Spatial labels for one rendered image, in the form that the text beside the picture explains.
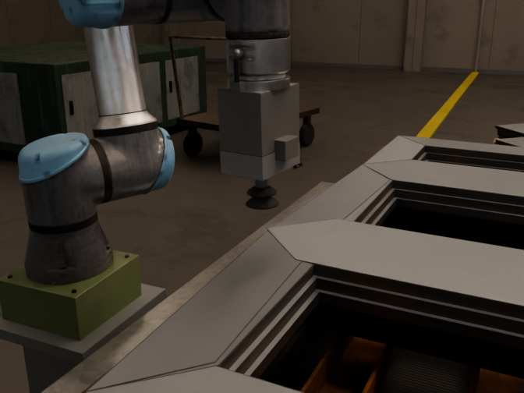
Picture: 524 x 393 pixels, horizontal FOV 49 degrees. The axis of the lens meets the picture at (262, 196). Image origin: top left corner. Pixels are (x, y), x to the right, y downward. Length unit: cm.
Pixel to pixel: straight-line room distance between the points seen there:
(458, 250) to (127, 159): 56
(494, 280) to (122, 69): 68
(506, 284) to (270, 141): 36
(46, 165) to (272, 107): 44
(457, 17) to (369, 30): 160
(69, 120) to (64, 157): 356
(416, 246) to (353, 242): 9
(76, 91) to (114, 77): 354
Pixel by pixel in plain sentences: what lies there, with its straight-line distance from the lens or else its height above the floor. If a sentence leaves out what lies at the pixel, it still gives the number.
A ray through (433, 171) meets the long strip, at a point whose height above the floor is 87.
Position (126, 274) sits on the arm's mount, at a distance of 108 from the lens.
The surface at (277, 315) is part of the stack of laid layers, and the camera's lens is 71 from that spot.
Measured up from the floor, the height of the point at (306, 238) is 87.
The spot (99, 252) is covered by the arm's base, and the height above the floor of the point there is 80.
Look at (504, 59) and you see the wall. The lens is 1133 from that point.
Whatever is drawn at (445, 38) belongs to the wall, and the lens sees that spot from 1139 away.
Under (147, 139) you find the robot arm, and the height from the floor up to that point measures 98.
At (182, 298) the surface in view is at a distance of 111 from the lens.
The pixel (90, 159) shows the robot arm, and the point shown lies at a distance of 101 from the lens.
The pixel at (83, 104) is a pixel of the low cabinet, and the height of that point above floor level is 48.
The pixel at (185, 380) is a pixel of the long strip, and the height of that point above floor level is 87.
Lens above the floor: 121
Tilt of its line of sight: 19 degrees down
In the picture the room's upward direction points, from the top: straight up
